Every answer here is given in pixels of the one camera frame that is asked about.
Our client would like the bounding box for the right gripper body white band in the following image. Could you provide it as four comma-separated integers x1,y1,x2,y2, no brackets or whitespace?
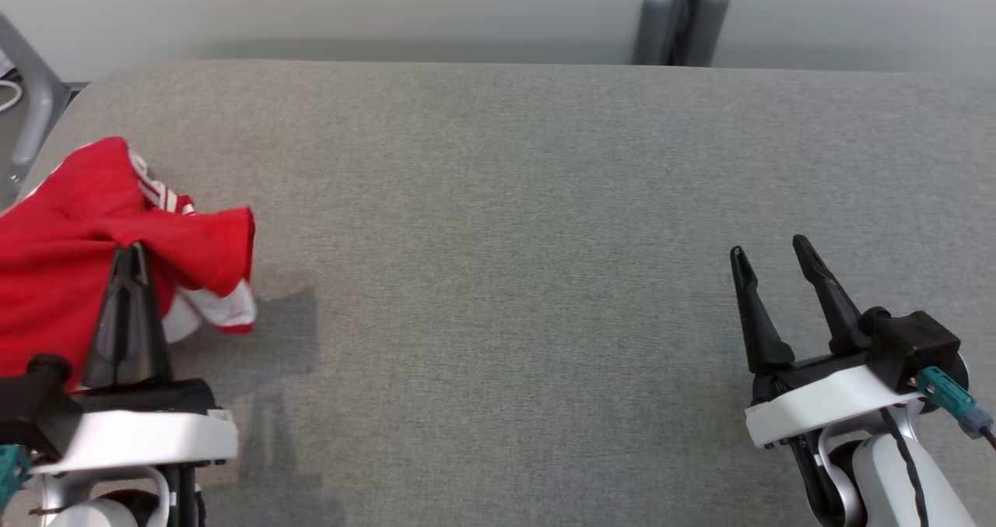
745,353,928,526

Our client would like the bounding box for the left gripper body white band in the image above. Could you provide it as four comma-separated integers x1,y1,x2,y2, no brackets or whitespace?
31,378,240,527

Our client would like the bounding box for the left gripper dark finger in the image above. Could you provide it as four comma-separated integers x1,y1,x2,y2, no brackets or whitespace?
129,241,174,383
82,244,132,389

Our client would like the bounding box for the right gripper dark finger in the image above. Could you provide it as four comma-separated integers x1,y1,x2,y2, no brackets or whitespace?
729,245,796,374
791,234,871,355

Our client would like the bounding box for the red shirt with white sleeves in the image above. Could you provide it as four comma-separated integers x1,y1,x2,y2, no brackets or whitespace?
0,136,197,392

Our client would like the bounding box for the right arm teal-plug black cable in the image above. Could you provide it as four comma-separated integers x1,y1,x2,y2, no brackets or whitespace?
916,366,996,451

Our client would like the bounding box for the grey cylindrical rail foot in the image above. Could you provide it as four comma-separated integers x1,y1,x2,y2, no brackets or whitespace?
632,0,675,66
685,0,732,68

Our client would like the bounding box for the grey vertical partition rail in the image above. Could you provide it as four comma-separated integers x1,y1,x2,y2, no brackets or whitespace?
664,0,724,67

